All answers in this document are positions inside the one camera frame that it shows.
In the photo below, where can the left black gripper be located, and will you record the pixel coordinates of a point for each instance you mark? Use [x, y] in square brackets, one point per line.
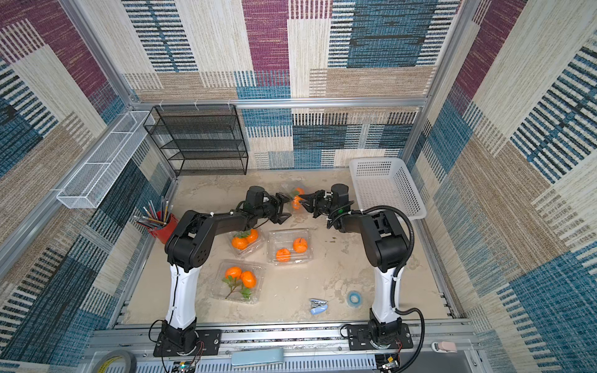
[282, 199]

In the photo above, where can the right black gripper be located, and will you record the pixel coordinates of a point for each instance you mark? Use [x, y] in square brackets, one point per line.
[318, 203]

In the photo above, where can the orange pair with leaves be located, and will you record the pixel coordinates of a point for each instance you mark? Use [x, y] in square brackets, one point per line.
[296, 195]

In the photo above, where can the clear clamshell container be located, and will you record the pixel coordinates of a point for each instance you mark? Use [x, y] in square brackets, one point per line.
[288, 186]
[219, 289]
[258, 245]
[279, 239]

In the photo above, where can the white plastic perforated basket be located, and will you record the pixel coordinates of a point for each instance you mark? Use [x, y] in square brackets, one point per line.
[386, 181]

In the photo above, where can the clear clamshell container back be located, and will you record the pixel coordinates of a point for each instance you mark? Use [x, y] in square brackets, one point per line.
[288, 186]

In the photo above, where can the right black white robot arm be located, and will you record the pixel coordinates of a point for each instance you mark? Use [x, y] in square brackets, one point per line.
[388, 240]

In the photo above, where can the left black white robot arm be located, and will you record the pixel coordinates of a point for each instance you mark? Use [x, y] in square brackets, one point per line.
[187, 250]

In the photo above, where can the orange pair in left container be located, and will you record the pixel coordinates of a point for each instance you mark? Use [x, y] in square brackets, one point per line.
[242, 241]

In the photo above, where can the orange pair in container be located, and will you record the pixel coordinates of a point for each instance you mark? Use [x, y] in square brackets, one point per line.
[241, 282]
[242, 241]

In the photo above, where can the clear clamshell container front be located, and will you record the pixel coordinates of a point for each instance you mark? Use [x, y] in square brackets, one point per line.
[219, 289]

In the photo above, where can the orange pair in front container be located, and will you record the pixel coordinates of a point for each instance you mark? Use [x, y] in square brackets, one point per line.
[241, 282]

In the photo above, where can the blue stapler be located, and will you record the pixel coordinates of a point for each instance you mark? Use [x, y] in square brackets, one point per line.
[318, 306]

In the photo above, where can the blue tape roll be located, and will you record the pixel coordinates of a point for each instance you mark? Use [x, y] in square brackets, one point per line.
[354, 299]

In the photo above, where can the red pencil cup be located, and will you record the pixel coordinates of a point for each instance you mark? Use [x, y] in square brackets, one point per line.
[157, 218]

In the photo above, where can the pink white small device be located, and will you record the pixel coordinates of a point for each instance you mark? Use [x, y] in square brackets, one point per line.
[444, 347]

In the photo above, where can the black wire shelf rack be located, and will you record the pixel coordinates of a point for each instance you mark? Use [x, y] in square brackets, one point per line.
[199, 140]

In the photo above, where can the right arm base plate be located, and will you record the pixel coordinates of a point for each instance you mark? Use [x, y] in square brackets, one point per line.
[388, 336]

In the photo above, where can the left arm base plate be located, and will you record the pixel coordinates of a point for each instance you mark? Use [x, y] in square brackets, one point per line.
[188, 343]

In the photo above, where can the white wire mesh tray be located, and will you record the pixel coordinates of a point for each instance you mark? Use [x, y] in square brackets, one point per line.
[90, 184]

